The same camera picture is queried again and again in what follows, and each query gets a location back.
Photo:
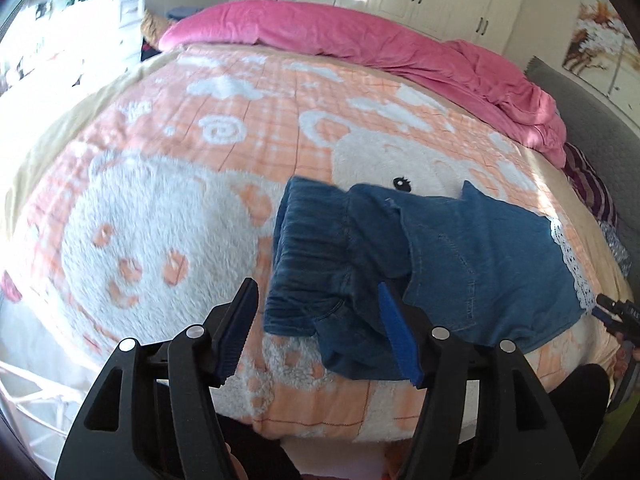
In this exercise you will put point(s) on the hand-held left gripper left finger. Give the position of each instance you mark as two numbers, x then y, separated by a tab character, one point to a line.
231	340

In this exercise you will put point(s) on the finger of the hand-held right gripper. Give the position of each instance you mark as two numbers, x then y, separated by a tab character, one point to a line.
609	307

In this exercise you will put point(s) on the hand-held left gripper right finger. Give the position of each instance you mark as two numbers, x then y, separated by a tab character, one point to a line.
400	340

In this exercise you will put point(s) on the blue denim pants lace trim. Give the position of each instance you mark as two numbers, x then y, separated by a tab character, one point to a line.
450	260

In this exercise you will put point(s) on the person's right hand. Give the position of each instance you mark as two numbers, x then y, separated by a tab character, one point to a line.
628	357

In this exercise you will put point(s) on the floral patterned pillow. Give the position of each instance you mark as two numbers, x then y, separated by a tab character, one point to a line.
616	245

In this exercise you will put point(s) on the purple striped pillow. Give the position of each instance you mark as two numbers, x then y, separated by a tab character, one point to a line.
592	185

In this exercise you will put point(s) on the orange white printed fleece blanket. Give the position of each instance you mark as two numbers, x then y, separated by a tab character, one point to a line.
165	210

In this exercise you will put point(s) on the grey quilted headboard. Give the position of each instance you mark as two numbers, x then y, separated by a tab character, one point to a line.
595	120

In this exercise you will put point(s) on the pink duvet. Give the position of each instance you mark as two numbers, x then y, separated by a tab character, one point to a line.
360	40

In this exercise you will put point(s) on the brown plush toy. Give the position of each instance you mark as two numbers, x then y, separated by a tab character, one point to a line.
156	27

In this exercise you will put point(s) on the blue bin lid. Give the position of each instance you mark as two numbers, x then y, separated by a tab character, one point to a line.
184	11

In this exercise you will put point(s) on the white drawer cabinet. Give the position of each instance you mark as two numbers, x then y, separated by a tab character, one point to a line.
125	25

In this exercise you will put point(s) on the flower wall painting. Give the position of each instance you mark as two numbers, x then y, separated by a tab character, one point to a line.
597	45

